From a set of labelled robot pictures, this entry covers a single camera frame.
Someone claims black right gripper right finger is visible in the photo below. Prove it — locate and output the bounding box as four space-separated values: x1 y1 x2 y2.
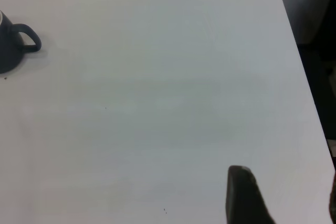
328 178 336 224

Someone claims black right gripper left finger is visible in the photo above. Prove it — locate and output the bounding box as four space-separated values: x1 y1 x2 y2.
225 165 276 224

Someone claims dark grey ceramic mug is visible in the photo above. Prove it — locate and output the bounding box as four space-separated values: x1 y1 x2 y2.
0 10 42 74

